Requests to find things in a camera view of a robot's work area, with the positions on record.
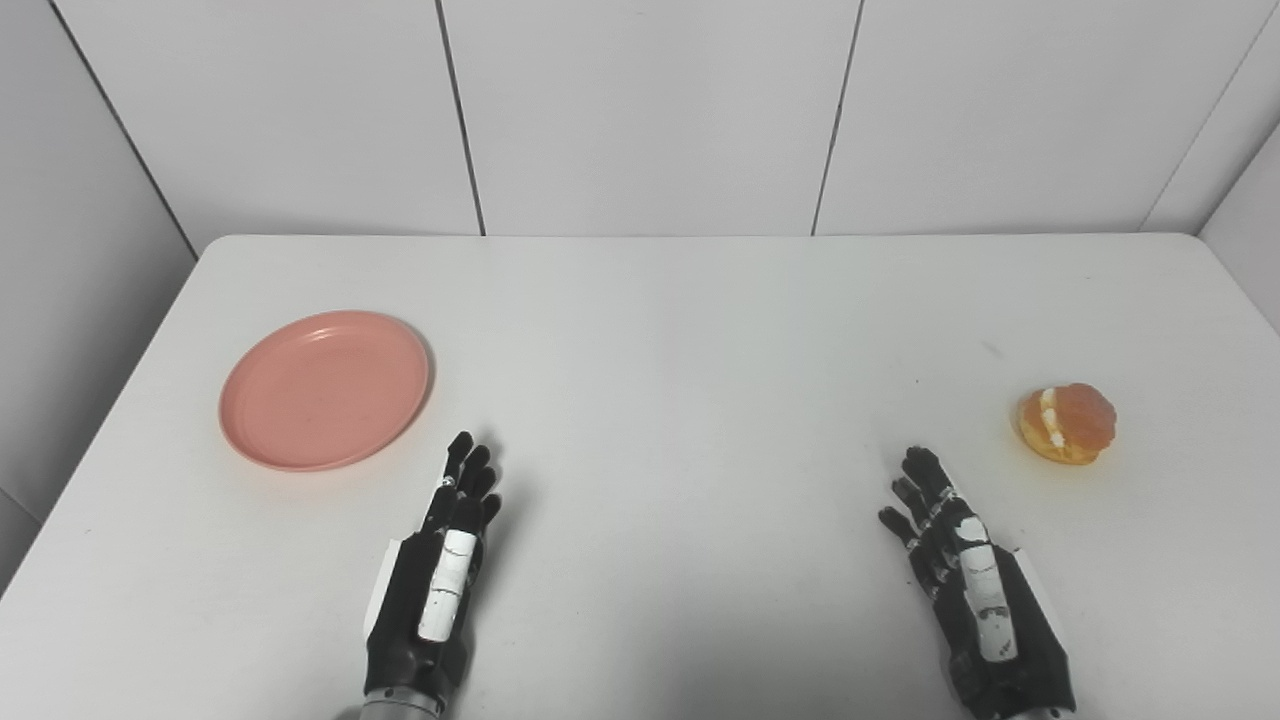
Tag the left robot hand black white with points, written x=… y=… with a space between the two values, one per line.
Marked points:
x=430 y=590

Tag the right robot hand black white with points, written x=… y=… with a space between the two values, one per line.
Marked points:
x=985 y=610

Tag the orange cream puff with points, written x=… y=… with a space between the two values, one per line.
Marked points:
x=1067 y=423

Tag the pink round plate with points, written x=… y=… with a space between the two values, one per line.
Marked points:
x=325 y=389

